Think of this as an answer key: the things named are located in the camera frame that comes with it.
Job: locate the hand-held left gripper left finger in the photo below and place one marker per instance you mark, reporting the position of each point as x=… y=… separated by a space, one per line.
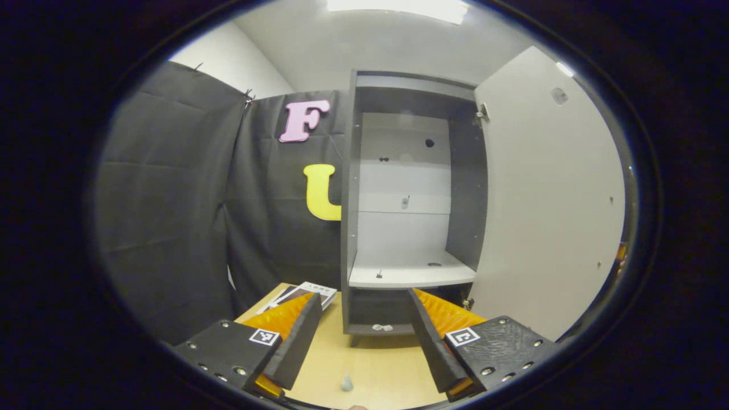
x=296 y=341

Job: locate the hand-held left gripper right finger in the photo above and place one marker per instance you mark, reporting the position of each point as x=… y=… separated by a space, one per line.
x=435 y=347

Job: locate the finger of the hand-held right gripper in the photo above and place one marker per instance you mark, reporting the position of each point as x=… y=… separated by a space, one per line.
x=621 y=256

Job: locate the small clear bottle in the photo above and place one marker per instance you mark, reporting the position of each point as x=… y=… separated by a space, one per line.
x=346 y=382

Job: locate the pale grey cabinet door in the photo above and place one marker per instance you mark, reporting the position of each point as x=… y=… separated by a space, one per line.
x=547 y=199

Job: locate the dark grey cabinet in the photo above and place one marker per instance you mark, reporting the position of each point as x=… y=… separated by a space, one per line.
x=404 y=228

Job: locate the metal door hinge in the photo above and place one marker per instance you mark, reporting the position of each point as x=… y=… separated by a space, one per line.
x=483 y=112
x=468 y=303

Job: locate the pale cabinet shelf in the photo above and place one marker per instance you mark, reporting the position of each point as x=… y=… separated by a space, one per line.
x=410 y=276

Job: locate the paperback book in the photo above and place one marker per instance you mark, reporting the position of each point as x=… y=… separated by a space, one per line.
x=319 y=293

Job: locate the black backdrop cloth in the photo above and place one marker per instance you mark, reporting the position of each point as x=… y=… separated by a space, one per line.
x=171 y=199

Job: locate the small ceiling light panel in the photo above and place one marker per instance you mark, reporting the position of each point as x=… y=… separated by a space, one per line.
x=565 y=69

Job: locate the long ceiling light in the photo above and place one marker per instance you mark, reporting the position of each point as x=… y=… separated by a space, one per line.
x=398 y=8

